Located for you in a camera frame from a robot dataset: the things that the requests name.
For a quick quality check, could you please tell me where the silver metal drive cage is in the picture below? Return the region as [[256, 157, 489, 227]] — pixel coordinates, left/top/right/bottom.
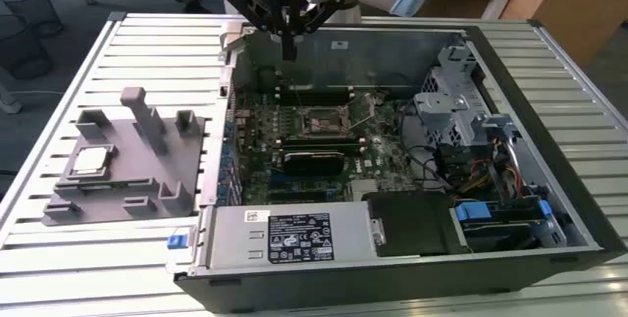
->
[[411, 45, 492, 149]]

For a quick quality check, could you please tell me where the coloured power wire bundle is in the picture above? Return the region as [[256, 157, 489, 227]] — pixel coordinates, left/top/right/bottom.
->
[[468, 139, 523, 201]]

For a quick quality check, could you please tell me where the wooden cabinet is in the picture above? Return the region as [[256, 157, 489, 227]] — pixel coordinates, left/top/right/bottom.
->
[[500, 0, 628, 68]]

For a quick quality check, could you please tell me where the silver power supply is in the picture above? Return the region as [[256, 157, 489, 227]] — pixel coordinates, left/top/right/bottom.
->
[[188, 201, 388, 273]]

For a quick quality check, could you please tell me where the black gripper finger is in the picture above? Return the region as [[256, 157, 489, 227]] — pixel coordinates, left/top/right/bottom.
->
[[225, 0, 291, 61], [289, 0, 345, 61]]

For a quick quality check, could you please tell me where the black chair base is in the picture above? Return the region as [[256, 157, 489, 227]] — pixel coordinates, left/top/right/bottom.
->
[[184, 0, 215, 15]]

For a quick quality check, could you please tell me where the silver chipset heatsink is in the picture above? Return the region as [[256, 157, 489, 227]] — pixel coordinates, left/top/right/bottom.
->
[[351, 179, 380, 196]]

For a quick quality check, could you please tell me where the CPU socket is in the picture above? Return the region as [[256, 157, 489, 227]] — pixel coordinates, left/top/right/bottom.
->
[[297, 104, 355, 138]]

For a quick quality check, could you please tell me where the grey disk bay frame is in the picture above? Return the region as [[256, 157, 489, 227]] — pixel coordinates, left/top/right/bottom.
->
[[465, 113, 571, 250]]

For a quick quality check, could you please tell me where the silver CPU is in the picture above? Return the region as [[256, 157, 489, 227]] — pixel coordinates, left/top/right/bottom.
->
[[72, 146, 109, 175]]

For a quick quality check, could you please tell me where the blue plastic latch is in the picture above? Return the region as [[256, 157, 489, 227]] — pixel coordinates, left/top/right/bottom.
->
[[165, 234, 191, 250]]

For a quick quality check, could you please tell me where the black wire mesh bin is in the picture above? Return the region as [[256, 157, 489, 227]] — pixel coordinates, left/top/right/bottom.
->
[[0, 0, 65, 37], [0, 13, 55, 81]]

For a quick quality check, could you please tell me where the green RAM stick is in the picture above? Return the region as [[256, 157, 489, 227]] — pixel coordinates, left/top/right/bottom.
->
[[72, 182, 151, 190]]

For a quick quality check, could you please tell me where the black hard disk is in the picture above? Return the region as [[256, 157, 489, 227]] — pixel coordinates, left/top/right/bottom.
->
[[463, 221, 541, 252]]

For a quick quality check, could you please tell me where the grey parts rack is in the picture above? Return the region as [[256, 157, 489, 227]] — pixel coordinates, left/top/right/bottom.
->
[[41, 87, 213, 227]]

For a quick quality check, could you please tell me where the black PC case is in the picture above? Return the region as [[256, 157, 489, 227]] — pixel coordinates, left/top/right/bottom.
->
[[165, 21, 628, 314]]

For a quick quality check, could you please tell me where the green motherboard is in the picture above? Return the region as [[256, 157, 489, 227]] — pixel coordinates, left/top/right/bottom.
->
[[228, 85, 445, 208]]

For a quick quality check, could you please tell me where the blue disk carrier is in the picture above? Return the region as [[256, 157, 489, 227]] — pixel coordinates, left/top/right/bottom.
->
[[453, 201, 493, 230]]

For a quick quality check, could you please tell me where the black graphics card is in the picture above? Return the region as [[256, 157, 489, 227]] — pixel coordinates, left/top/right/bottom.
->
[[281, 150, 348, 177]]

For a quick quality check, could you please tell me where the black RAM slot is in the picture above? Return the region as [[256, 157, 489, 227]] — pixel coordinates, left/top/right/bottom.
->
[[279, 136, 367, 143], [277, 91, 357, 98], [277, 87, 357, 93], [277, 96, 357, 102], [277, 100, 357, 107], [279, 144, 367, 150], [279, 140, 367, 146]]

